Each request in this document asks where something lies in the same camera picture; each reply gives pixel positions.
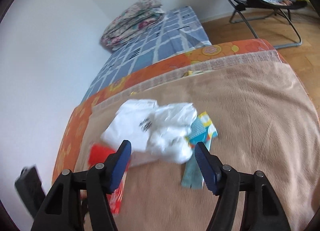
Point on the beige fleece blanket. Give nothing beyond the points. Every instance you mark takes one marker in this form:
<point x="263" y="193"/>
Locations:
<point x="265" y="121"/>

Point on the orange floral bed sheet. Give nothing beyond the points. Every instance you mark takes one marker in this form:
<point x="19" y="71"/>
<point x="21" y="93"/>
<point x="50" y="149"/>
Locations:
<point x="211" y="57"/>

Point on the blue checked mattress cover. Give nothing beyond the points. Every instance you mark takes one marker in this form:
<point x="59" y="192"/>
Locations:
<point x="180" y="31"/>

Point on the red and white box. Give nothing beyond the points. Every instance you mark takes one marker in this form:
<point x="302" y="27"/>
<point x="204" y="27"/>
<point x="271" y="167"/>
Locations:
<point x="98" y="158"/>

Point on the black folding chair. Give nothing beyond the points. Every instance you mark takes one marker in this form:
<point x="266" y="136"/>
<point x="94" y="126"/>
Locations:
<point x="282" y="10"/>

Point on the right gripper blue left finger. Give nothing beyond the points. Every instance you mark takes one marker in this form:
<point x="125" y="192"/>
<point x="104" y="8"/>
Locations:
<point x="116" y="166"/>

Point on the white paper bag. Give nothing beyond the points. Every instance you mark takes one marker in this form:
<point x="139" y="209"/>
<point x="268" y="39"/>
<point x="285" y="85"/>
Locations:
<point x="131" y="123"/>

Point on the light blue sachet pack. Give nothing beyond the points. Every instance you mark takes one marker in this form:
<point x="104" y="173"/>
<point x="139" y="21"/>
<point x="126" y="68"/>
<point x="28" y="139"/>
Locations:
<point x="202" y="131"/>

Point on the folded floral quilt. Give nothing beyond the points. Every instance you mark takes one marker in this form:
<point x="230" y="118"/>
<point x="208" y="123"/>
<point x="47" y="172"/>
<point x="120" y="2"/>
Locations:
<point x="132" y="22"/>

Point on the white tissue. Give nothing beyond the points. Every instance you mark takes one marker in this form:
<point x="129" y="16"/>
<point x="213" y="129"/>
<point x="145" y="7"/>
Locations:
<point x="170" y="124"/>

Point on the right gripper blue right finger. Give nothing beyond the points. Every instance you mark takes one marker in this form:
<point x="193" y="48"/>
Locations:
<point x="210" y="167"/>

